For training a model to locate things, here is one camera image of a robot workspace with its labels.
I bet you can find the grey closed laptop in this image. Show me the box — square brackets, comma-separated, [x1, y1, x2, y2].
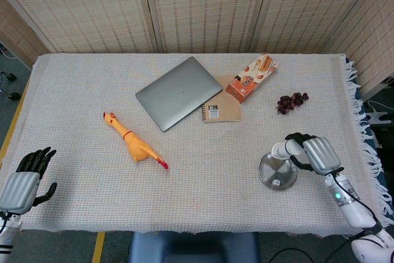
[135, 56, 223, 132]

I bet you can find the orange biscuit roll box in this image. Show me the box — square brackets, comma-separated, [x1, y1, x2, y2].
[225, 53, 280, 103]

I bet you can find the black office chair base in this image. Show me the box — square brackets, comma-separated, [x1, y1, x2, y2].
[0, 70, 22, 101]

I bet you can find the white floor stand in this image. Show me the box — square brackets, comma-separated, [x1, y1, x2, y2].
[366, 100, 394, 126]

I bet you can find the yellow rubber chicken toy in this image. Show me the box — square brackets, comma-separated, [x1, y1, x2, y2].
[102, 111, 169, 170]

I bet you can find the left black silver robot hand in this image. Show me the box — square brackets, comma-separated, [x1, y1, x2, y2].
[0, 147, 58, 215]

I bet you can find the beige waffle weave tablecloth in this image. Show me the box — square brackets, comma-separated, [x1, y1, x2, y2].
[0, 52, 393, 239]

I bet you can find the round metal dish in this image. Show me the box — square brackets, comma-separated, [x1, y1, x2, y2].
[257, 153, 299, 191]

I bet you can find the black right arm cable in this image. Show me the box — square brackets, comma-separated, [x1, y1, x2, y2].
[331, 167, 385, 233]

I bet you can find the brown spiral notebook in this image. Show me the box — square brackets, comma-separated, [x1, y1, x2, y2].
[201, 75, 243, 124]

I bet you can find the woven bamboo screen panel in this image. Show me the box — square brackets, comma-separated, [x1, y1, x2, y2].
[0, 0, 155, 54]
[0, 0, 49, 68]
[323, 0, 394, 99]
[141, 0, 273, 54]
[249, 0, 382, 55]

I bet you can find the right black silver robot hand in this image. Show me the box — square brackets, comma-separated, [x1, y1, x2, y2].
[285, 132, 345, 177]

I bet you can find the black floor cable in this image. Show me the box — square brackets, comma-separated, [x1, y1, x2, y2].
[270, 238, 355, 263]

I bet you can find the dark red grape bunch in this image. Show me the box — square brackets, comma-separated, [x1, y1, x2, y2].
[276, 92, 310, 115]

